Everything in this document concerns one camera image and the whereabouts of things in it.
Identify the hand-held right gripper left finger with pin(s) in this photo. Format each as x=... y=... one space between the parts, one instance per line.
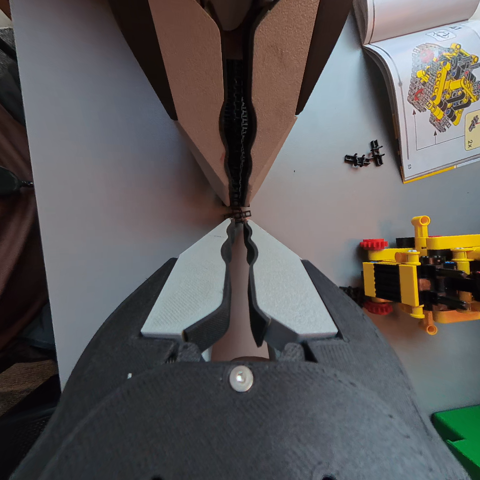
x=187 y=296

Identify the pile of track pieces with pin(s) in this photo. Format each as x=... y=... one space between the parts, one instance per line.
x=362 y=160

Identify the yellow lego bulldozer model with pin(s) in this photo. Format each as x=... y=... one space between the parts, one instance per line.
x=390 y=281

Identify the single black track link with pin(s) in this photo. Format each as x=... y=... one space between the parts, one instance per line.
x=238 y=215

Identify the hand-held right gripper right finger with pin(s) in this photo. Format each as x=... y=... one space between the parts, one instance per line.
x=292 y=296

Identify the lego instruction booklet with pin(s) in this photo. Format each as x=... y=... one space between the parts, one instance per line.
x=412 y=75

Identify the person's torso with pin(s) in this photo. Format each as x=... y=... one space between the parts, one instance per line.
x=18 y=225

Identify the green plastic bin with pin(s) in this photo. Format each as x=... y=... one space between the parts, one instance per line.
x=461 y=431

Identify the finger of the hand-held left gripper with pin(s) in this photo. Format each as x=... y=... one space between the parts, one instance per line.
x=285 y=75
x=191 y=75

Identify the black lego track strip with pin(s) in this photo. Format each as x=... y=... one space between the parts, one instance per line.
x=237 y=131
x=352 y=294

